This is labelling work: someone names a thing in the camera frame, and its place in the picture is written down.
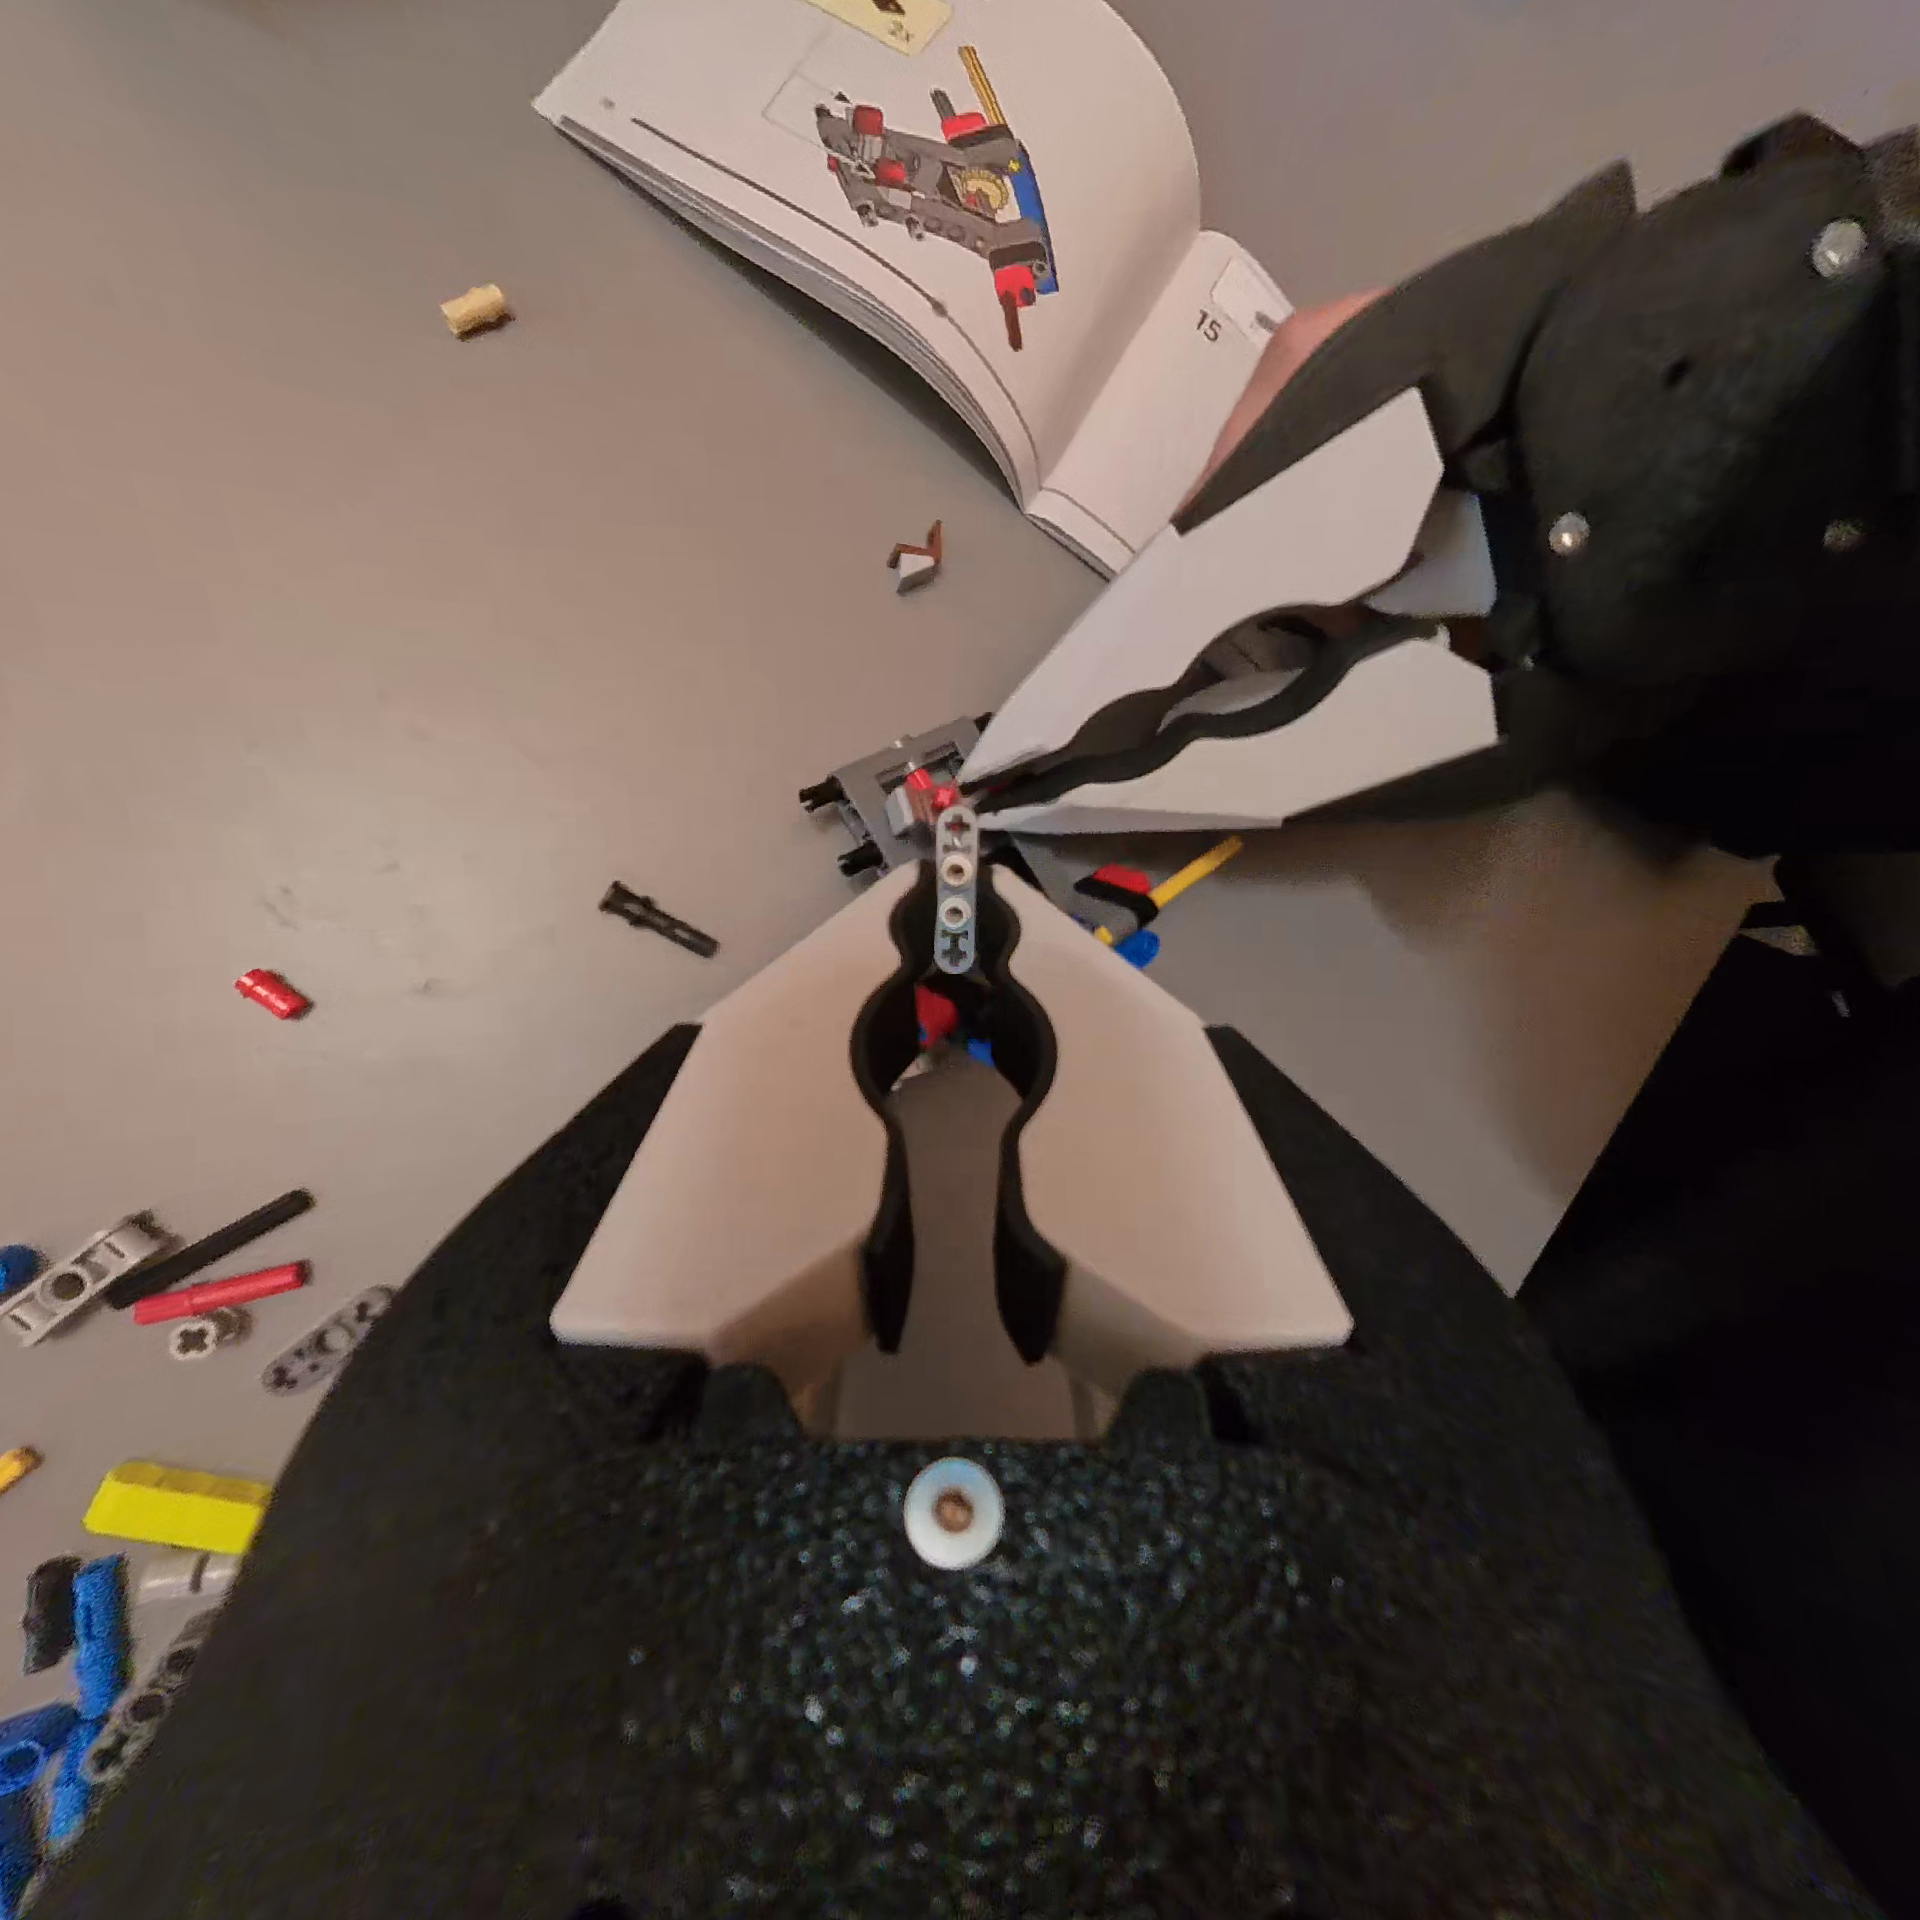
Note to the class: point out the black lego pin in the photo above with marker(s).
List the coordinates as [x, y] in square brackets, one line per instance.
[656, 919]

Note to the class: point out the person's black clothing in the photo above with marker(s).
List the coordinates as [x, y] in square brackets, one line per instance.
[1770, 1350]

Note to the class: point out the red lego pin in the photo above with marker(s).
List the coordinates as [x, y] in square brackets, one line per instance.
[272, 993]

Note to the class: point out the brown and grey lego bracket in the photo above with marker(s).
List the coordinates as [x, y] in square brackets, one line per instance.
[919, 559]

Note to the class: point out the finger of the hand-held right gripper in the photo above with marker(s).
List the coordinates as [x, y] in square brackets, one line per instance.
[1275, 555]
[1350, 750]

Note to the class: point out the open instruction booklet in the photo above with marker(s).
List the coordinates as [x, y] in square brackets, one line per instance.
[1111, 404]

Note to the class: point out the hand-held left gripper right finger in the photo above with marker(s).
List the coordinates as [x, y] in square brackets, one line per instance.
[1185, 1185]

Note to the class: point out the tan lego pin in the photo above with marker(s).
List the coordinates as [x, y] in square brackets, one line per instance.
[477, 311]

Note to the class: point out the pile of loose lego pieces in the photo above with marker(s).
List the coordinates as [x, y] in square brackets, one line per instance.
[218, 1293]

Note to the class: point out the person's right hand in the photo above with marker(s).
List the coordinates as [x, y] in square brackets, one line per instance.
[1282, 360]

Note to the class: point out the light grey thin lego liftarm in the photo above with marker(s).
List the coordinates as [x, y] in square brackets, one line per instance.
[956, 901]

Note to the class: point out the yellow lego beam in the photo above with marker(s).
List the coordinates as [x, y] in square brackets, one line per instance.
[172, 1509]

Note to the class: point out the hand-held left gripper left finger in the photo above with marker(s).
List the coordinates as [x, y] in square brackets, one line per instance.
[720, 1185]

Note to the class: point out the partly built lego chassis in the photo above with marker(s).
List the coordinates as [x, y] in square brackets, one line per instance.
[884, 781]

